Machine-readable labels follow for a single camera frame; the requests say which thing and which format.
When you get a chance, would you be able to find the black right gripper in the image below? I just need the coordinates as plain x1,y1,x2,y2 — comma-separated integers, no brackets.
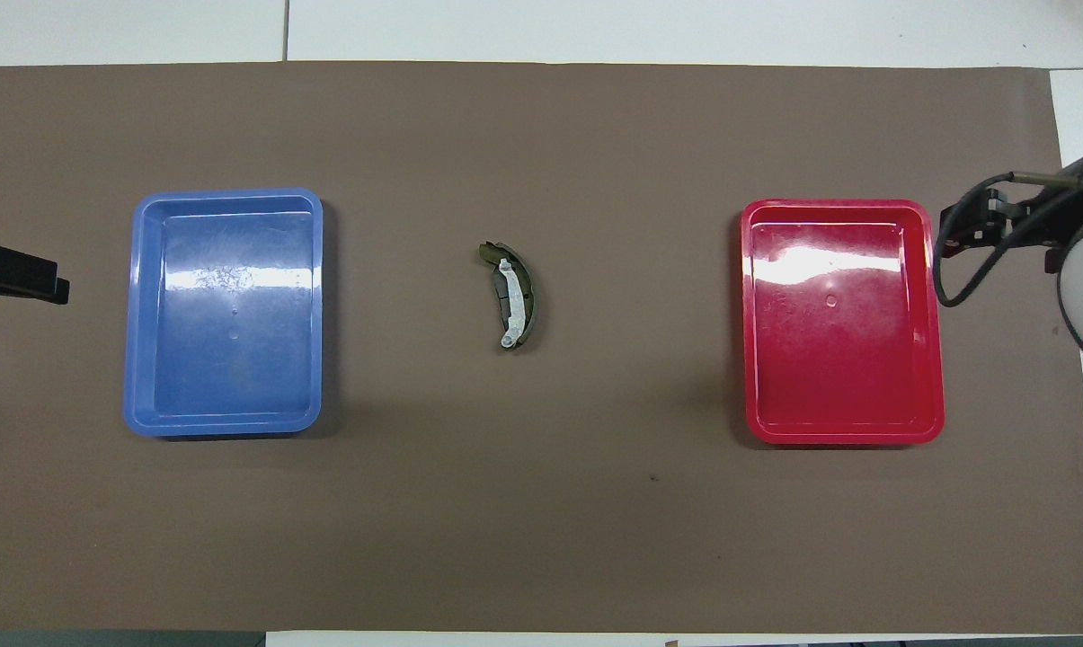
940,184,1079,259

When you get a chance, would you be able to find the curved brake shoe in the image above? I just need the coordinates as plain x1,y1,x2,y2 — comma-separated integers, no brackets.
478,240,537,352

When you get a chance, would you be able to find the red plastic tray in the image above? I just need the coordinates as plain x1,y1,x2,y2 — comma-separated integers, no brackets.
741,198,946,447

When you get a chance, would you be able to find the blue plastic tray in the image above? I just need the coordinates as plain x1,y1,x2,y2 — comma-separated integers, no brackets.
123,187,324,439

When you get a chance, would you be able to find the brown table mat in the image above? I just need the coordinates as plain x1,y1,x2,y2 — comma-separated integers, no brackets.
0,61,1083,634

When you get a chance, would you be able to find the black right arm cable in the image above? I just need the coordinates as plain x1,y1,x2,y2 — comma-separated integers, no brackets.
934,169,1083,401

